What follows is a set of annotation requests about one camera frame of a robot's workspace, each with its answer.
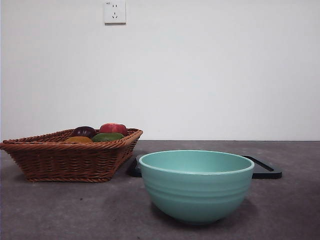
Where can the teal ribbed bowl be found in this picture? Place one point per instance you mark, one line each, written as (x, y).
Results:
(197, 195)

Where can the brown kiwi fruit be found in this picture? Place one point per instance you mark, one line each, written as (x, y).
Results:
(78, 140)

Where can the red fruit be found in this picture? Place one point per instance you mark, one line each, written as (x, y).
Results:
(113, 128)

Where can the green avocado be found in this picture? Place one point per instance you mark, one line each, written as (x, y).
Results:
(107, 137)

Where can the dark purple fruit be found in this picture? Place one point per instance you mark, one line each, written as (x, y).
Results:
(83, 131)

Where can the brown wicker basket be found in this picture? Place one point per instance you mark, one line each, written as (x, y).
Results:
(62, 162)

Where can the black rectangular tray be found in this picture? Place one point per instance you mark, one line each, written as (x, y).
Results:
(270, 173)

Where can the white wall socket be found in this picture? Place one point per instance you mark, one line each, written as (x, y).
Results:
(115, 12)

